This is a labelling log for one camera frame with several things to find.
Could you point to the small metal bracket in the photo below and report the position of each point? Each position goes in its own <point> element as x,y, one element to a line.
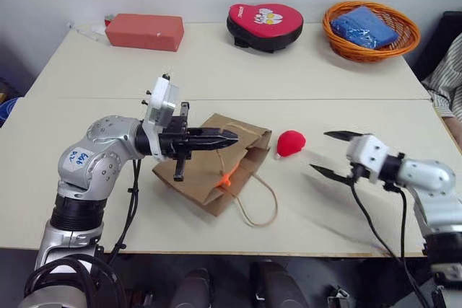
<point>337,297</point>

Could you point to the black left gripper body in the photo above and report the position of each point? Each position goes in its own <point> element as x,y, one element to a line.
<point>177,142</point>

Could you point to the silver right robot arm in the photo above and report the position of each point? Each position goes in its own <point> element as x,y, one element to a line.
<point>431,178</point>

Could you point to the blue bag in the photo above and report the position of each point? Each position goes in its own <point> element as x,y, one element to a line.
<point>8,109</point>

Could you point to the person in striped shirt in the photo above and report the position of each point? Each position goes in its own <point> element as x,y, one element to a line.
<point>445,77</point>

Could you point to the green and red small object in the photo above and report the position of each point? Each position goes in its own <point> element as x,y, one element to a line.
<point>109,18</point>

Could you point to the brown paper bag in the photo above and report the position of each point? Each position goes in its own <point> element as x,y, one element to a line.
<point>202,174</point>

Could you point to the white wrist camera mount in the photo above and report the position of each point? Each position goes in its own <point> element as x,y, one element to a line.
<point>161,104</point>
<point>369,154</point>

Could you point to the red rectangular foam block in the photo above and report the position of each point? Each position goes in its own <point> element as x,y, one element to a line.
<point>144,32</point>

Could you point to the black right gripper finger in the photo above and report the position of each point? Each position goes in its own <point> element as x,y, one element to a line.
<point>343,135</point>
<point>330,173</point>

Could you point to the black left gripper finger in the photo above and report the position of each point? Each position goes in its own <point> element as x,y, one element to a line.
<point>213,133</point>
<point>213,145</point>

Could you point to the red round plush toy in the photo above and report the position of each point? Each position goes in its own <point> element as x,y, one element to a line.
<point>291,143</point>

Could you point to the red heart-shaped boxing pad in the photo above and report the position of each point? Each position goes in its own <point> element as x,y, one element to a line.
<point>265,25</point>

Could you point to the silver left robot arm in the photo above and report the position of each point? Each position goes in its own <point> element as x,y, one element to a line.
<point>104,149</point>

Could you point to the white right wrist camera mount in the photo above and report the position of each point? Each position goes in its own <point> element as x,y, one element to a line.
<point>369,154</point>

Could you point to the white plastic wrapper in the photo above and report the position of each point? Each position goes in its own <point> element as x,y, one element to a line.
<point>90,31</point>

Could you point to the white handwritten label sticker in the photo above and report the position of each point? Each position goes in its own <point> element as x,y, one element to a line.
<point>77,161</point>

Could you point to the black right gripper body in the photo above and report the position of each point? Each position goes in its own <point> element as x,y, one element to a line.
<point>355,172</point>

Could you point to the blue packet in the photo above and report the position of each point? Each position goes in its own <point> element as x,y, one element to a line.
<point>364,28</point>

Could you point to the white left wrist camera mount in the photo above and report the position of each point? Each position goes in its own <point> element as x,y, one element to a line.
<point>161,104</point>

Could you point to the orange woven basket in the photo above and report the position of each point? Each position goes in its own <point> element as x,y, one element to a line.
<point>371,46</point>

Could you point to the black chair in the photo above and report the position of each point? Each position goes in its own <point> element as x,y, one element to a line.
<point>438,41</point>

